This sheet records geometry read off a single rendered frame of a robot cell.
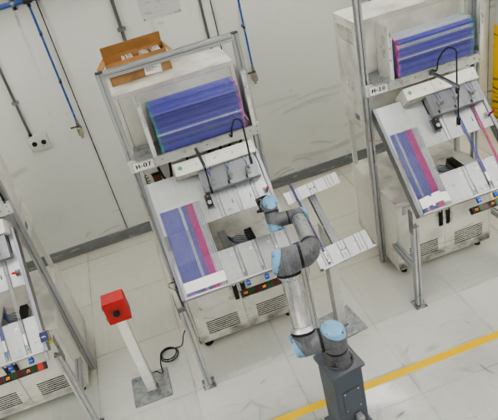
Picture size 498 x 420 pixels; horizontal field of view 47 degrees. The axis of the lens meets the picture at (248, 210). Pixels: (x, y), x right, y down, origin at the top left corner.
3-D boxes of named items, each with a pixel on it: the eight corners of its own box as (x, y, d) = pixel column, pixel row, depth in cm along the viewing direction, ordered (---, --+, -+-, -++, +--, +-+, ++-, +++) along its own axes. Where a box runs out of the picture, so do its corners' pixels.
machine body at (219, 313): (300, 315, 390) (284, 243, 356) (202, 351, 381) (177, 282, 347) (270, 262, 444) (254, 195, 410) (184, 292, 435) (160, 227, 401)
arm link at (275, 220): (290, 227, 297) (285, 207, 298) (269, 232, 297) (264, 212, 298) (289, 227, 305) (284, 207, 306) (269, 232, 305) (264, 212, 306)
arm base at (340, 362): (359, 362, 278) (357, 348, 273) (333, 377, 274) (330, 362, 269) (342, 342, 290) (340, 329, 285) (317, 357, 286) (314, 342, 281)
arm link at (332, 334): (351, 352, 272) (348, 332, 264) (324, 358, 272) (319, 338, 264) (344, 333, 282) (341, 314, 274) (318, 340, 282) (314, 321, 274)
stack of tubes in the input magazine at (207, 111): (247, 126, 326) (237, 82, 311) (161, 153, 319) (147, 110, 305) (241, 118, 336) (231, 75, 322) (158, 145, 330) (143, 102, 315)
